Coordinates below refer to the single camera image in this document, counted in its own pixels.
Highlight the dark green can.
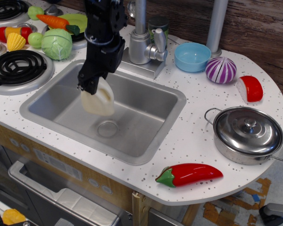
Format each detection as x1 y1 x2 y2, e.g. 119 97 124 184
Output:
148 16 169 43

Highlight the silver stove knob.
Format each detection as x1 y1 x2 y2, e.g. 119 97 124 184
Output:
44 5 64 16

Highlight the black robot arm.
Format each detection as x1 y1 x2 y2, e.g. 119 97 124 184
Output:
77 0 128 95

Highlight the grey metal pole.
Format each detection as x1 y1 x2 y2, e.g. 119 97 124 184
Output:
206 0 228 57

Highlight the black stove burner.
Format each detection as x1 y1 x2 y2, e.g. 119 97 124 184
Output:
0 50 47 86
0 0 29 21

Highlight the orange toy carrot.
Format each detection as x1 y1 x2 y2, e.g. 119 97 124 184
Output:
36 14 80 35

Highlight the stainless steel pot lid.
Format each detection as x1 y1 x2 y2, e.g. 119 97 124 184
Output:
213 107 283 155

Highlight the red yellow toy sausage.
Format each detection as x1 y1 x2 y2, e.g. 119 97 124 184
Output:
0 27 33 43

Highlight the green plate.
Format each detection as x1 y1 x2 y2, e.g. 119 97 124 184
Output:
58 14 87 33

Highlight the silver toy faucet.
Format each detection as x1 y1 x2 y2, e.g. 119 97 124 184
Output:
120 0 168 79

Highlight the yellow object bottom left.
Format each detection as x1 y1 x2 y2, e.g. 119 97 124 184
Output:
2 209 26 226

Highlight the front black stove burner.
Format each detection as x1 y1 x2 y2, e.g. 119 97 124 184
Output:
0 50 47 86

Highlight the grey oven door handle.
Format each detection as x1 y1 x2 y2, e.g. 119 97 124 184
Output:
8 161 122 226

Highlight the cream detergent bottle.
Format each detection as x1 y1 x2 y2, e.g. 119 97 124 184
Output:
81 77 115 116

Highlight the black chair caster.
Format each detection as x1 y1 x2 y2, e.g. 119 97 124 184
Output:
259 203 283 226

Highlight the yellow toy corn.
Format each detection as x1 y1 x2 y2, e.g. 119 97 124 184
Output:
7 33 26 52

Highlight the green toy cabbage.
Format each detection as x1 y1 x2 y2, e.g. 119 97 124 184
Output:
41 29 73 60

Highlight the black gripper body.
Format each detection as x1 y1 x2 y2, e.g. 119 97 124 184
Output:
77 37 125 95

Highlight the small green toy ball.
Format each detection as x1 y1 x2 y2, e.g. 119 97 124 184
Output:
27 32 43 48

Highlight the rear black stove burner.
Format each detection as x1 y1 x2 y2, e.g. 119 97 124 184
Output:
0 0 29 21

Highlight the grey toy sink basin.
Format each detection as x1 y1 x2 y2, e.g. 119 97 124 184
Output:
20 60 186 165

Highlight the light blue bowl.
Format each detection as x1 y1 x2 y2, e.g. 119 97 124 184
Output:
175 42 211 73

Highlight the purple toy onion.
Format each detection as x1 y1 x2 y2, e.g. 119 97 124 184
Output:
205 56 237 84

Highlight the red toy chili pepper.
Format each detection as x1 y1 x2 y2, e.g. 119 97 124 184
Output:
155 163 223 188

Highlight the green toy ball rear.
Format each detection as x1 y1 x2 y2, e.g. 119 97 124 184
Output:
27 6 44 20

